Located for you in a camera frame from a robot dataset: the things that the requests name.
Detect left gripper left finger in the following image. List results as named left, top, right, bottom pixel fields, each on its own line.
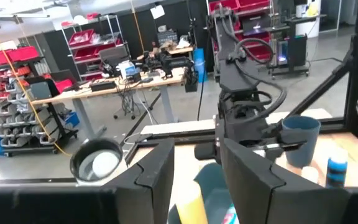
left=104, top=138, right=176, bottom=224

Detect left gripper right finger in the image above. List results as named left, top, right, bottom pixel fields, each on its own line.
left=221, top=138, right=323, bottom=224

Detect teal plastic caddy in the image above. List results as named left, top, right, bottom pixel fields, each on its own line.
left=167, top=161, right=241, bottom=224

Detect tall yellow paint bottle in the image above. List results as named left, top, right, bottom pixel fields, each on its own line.
left=175, top=179, right=209, bottom=224

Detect dark blue plastic cup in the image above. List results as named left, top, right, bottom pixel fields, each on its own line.
left=281, top=115, right=322, bottom=169

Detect blue small paint bottle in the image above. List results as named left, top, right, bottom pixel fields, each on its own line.
left=324, top=148, right=350, bottom=189

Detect blue barrel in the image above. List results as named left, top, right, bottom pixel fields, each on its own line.
left=192, top=47, right=207, bottom=84

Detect black equipment cart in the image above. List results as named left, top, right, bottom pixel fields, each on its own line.
left=267, top=14, right=311, bottom=78

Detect black robot arms on desk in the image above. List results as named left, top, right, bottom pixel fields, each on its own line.
left=141, top=51, right=199, bottom=93

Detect wooden workshop desk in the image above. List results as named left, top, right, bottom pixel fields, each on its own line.
left=29, top=67, right=195, bottom=131

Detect small blue bin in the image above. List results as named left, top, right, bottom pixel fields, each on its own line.
left=63, top=111, right=81, bottom=129

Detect black power strip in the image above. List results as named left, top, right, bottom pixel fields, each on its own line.
left=89, top=80, right=117, bottom=93

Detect rack with red bins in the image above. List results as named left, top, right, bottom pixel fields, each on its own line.
left=208, top=0, right=276, bottom=62

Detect white container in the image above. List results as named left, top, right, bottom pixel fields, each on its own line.
left=295, top=0, right=320, bottom=19

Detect grey office chair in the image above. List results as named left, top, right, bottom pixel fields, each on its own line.
left=99, top=45, right=137, bottom=121

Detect white paper sheet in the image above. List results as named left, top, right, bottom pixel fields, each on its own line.
left=150, top=4, right=166, bottom=21

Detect grey parts bin rack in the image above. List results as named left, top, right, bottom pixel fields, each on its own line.
left=0, top=45, right=79, bottom=156

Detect yellow extension cord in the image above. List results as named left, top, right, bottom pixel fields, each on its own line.
left=0, top=12, right=71, bottom=157

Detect wire shelf with red bins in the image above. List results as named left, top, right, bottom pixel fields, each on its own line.
left=61, top=14, right=131, bottom=82

